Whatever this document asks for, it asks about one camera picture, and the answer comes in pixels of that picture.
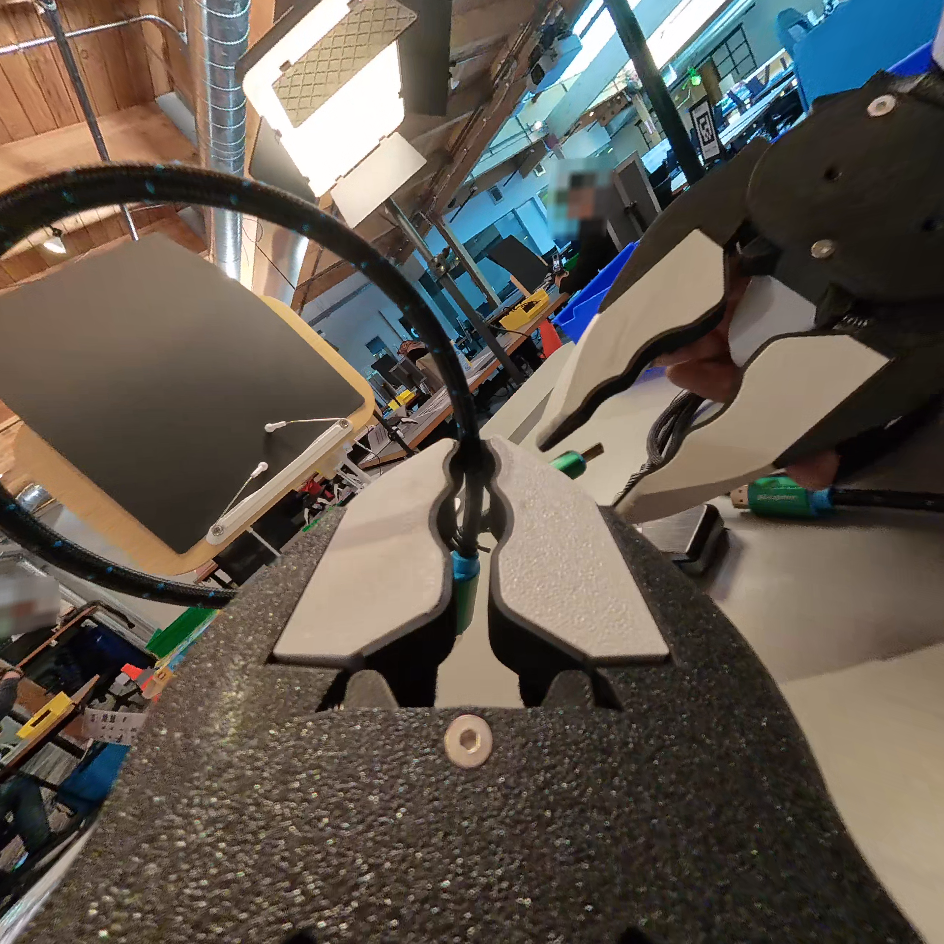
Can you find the white mounting bracket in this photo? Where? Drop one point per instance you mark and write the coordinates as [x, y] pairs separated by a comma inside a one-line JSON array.
[[295, 472]]

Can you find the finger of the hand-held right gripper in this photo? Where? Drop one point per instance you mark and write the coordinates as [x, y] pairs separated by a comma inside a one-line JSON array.
[[774, 413], [634, 324]]

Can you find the black panel wooden board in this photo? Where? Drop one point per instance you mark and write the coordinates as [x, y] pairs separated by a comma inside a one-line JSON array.
[[147, 369]]

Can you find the white printed paper sheet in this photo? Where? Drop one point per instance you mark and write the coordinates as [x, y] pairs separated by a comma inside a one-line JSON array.
[[114, 726]]

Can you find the person's right hand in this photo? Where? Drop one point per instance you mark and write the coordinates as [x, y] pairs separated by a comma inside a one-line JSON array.
[[708, 369]]

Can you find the yellow box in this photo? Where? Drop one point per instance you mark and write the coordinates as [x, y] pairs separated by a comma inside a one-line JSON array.
[[44, 715]]

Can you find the rectangular light panel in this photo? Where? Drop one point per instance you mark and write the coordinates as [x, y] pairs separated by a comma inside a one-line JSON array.
[[332, 140]]

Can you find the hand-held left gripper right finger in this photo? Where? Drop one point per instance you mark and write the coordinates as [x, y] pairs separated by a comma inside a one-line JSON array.
[[575, 575]]

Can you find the silver ventilation duct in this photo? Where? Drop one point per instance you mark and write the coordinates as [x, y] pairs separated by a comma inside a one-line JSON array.
[[225, 110]]

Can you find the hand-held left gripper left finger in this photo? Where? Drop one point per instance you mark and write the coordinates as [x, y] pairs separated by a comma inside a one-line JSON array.
[[369, 575]]

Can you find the black pole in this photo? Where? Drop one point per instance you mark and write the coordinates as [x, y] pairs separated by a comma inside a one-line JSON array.
[[649, 74]]

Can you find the black white marker sign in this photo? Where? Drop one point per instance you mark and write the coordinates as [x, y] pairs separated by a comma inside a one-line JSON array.
[[704, 129]]

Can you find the blue plastic bin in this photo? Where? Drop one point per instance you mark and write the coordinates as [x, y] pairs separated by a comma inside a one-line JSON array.
[[582, 317]]

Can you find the orange cone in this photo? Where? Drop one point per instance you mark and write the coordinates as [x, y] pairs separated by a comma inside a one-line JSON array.
[[551, 343]]

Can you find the yellow tool case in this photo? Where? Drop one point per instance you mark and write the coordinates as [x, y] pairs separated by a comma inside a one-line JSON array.
[[527, 306]]

